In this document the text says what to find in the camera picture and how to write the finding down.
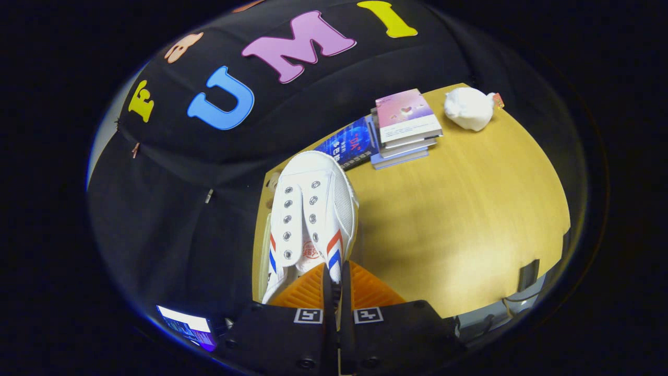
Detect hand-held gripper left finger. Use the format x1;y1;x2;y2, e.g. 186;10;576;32
222;264;337;376

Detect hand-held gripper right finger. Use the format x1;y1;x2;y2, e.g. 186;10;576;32
339;261;465;376

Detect white canvas shoe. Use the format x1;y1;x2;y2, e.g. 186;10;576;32
261;150;360;304

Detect computer monitor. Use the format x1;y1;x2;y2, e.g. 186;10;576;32
157;305;217;351

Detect black table clamp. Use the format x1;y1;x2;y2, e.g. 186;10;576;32
518;260;541;293

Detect black backdrop cloth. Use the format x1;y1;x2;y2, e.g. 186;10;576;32
88;0;585;324

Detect pale books under pink book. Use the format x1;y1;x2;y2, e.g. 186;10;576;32
369;107;440;170

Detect dark blue book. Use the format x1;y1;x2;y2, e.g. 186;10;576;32
313;117;379;171

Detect white plush toy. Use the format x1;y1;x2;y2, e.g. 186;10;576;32
444;86;505;132

